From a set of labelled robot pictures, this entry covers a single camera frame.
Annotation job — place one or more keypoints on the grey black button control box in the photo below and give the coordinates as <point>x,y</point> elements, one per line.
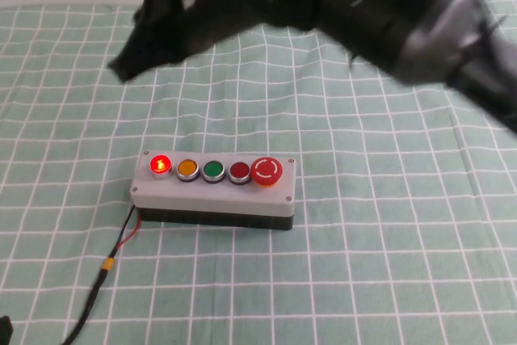
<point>208,199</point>

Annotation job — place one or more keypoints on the right robot arm black grey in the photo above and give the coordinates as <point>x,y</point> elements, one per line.
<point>436,38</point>

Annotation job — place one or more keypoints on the yellow push button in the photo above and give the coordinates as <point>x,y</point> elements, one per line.
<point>187,168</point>

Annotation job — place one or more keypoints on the green push button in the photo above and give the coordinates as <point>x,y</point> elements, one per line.
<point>212,169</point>

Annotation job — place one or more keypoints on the flat red push button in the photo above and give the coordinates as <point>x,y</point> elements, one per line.
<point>239,170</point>

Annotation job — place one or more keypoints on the red mushroom emergency stop button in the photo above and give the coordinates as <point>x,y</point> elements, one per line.
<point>266,168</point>

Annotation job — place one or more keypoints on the red indicator lamp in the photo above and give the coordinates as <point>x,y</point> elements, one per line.
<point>160,165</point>

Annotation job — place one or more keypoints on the green white checked tablecloth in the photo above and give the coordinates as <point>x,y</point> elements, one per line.
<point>363,240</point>

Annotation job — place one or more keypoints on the black object at table edge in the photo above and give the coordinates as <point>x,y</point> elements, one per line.
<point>5,331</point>

